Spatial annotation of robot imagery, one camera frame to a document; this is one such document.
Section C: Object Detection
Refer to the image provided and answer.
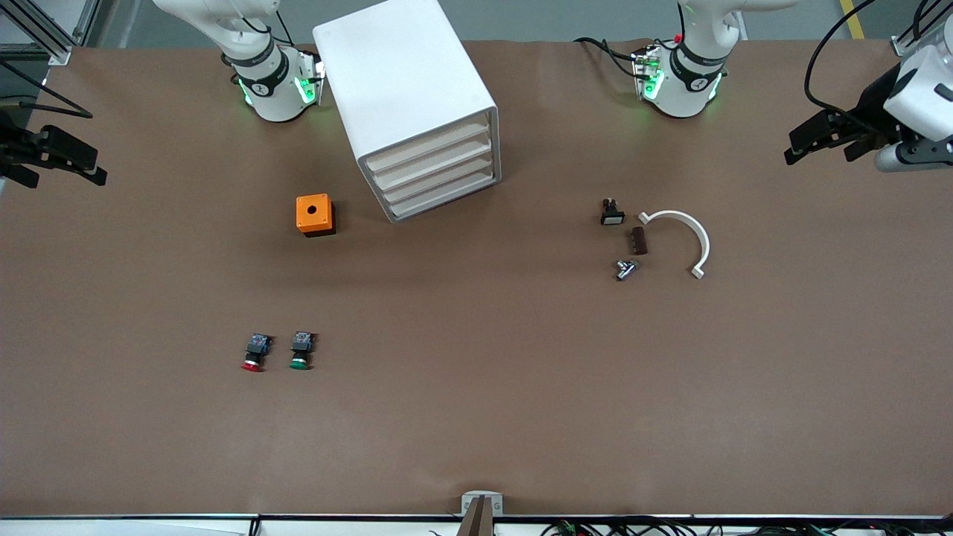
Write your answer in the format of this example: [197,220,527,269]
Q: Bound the red push button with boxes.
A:
[240,333,273,373]

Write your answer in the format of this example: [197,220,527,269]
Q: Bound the green push button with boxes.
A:
[288,331,318,371]

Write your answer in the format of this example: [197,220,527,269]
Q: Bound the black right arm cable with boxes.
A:
[0,60,95,120]

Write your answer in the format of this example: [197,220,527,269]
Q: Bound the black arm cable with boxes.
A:
[0,60,95,120]
[803,0,881,117]

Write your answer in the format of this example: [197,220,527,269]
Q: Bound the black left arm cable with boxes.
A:
[803,0,881,117]

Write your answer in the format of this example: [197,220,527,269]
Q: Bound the aluminium frame profile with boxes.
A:
[0,0,102,66]

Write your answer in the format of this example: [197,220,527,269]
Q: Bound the white curved bracket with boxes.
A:
[638,210,711,281]

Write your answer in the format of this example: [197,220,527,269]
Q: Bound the black base cable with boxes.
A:
[573,36,643,80]

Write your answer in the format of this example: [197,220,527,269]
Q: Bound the orange button enclosure box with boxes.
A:
[296,194,337,237]

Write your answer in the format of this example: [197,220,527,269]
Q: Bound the gray mount bracket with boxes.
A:
[461,491,504,519]

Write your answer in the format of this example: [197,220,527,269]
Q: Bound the gray tapered post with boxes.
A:
[456,497,494,536]

